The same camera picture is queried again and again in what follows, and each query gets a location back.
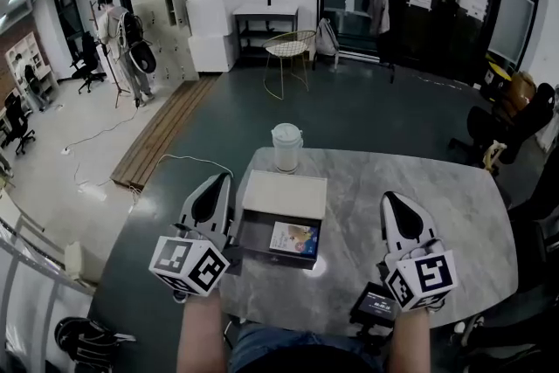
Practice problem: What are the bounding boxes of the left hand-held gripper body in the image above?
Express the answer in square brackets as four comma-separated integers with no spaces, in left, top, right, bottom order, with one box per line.
[148,224,245,303]

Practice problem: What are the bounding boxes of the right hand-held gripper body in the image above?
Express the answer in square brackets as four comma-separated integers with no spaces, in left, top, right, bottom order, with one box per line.
[376,239,459,314]

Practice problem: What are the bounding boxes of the black box with white lid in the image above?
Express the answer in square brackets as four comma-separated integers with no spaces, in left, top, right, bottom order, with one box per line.
[233,169,328,272]

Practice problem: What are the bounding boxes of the person's right forearm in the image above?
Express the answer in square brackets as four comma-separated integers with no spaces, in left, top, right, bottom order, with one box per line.
[388,309,431,373]

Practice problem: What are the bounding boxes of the person's left forearm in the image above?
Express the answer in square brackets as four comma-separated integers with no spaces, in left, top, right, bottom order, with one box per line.
[176,294,228,373]

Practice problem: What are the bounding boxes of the large white foam box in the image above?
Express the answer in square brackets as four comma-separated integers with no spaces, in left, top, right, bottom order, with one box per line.
[186,0,237,38]
[188,33,239,73]

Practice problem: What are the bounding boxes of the black display device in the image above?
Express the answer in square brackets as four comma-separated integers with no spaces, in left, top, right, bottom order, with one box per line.
[350,281,399,327]

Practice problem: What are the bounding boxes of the white lidded jug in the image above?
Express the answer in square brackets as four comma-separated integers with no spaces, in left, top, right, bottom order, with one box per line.
[270,122,304,175]

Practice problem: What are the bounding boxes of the brown wooden platform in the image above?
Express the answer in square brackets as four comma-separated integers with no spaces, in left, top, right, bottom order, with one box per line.
[110,73,222,189]

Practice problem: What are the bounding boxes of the beige cardboard piece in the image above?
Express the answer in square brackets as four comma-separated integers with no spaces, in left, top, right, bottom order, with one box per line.
[64,240,102,283]

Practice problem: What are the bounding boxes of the black white striped backpack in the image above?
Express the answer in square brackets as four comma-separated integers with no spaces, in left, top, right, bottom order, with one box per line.
[54,316,136,373]

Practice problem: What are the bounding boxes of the person's blue jeans legs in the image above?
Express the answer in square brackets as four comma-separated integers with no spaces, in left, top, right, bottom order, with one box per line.
[227,321,390,373]

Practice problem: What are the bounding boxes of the black gaming chair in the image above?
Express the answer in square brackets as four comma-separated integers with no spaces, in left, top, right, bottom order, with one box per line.
[449,82,556,165]

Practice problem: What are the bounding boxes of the black tripod stand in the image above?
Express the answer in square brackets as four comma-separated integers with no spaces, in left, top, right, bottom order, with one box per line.
[98,41,132,109]

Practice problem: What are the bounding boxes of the white metal shelf rack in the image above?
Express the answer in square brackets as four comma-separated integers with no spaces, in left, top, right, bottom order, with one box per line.
[0,216,95,373]

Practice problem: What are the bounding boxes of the brown paper bag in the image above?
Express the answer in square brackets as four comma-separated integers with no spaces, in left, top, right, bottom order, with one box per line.
[506,72,537,110]

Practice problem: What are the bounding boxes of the yellow black crate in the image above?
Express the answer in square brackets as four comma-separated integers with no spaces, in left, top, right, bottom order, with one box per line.
[482,56,512,95]

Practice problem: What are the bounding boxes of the black office chair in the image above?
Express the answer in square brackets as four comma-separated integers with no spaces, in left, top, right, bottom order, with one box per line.
[2,93,36,156]
[69,32,107,95]

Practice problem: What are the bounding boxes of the grey backpack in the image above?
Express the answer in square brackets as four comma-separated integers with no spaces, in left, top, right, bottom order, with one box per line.
[314,17,341,57]

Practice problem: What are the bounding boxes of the white top side table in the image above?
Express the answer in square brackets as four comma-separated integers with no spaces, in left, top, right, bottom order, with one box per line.
[233,3,300,58]

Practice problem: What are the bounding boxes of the black clothes rack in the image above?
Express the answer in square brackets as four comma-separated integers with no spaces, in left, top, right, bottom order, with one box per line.
[314,0,410,84]

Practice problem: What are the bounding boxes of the wooden coat stand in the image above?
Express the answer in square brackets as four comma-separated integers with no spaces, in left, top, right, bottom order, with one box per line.
[89,0,104,45]

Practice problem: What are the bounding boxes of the white bookshelf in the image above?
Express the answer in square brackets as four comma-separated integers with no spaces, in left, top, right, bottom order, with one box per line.
[4,32,60,101]

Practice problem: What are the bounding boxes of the grey hanging coat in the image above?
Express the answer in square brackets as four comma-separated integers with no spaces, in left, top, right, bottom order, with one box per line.
[364,0,391,36]

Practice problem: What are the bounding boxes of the white looped floor cable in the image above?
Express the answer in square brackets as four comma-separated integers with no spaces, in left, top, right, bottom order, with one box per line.
[156,153,235,189]

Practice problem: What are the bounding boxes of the long white floor cable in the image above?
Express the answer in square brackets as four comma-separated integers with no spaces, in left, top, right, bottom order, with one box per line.
[60,107,141,156]

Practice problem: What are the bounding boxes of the gold wire chair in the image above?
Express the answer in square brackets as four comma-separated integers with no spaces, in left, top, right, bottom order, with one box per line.
[262,29,316,100]

